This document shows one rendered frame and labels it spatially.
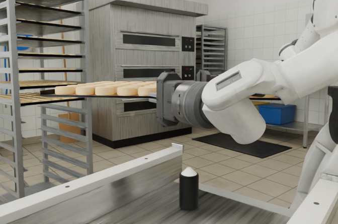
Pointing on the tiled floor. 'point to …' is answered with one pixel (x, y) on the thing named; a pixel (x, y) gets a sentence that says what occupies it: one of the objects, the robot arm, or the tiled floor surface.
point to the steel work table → (304, 127)
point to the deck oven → (137, 59)
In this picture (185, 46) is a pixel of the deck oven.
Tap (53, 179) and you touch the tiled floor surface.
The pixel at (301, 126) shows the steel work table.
